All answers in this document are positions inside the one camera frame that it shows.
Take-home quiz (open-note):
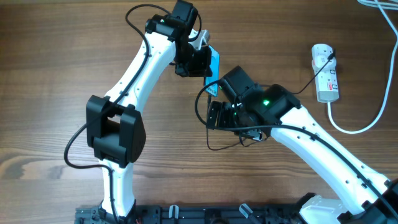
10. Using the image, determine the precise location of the blue screen Galaxy smartphone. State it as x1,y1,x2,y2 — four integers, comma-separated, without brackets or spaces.
204,45,220,97

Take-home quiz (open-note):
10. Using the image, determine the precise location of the white power strip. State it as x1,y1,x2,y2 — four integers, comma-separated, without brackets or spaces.
312,44,339,103

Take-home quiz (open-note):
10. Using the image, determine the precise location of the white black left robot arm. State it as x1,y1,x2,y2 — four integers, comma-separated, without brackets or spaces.
76,1,218,223

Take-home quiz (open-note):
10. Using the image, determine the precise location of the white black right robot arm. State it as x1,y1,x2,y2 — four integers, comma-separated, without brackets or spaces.
207,67,397,223

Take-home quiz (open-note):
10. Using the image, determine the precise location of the white USB charger plug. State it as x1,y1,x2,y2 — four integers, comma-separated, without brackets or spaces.
312,54,336,70

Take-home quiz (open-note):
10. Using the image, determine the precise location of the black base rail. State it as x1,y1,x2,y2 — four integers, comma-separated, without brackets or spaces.
75,203,305,224

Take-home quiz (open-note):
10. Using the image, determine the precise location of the white power strip cord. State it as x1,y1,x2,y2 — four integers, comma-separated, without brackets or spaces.
326,0,398,135

